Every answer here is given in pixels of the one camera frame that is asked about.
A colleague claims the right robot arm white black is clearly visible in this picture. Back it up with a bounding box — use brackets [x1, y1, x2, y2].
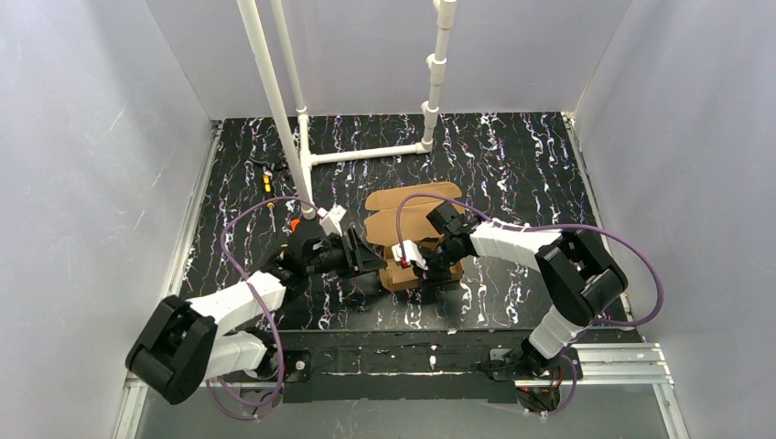
[401, 202, 628, 369]

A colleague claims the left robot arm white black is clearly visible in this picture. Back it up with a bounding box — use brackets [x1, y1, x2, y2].
[124, 226, 387, 405]

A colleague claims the brown cardboard box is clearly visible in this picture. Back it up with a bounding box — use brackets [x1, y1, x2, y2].
[364, 182, 462, 293]

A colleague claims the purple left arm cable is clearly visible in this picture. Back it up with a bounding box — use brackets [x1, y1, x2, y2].
[204, 195, 322, 423]

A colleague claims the white PVC pipe frame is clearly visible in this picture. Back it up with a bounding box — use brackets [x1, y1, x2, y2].
[237, 1, 458, 199]

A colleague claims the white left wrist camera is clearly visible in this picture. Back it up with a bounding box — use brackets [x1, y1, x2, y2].
[317, 205, 347, 236]

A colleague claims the yellow black screwdriver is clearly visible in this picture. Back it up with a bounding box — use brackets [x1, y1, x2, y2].
[262, 170, 277, 237]

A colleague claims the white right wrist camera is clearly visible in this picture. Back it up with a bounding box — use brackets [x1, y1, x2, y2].
[391, 240, 427, 271]

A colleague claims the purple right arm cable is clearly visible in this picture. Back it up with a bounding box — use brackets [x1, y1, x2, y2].
[394, 192, 665, 419]

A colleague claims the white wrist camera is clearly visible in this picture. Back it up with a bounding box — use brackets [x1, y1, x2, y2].
[391, 240, 427, 271]
[317, 205, 347, 236]

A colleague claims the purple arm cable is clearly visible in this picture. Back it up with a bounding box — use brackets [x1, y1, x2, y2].
[394, 192, 665, 419]
[204, 195, 322, 423]

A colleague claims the aluminium front rail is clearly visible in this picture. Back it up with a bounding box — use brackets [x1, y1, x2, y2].
[113, 339, 688, 438]

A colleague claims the black small tool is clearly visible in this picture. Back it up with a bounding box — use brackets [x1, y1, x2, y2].
[247, 157, 288, 172]

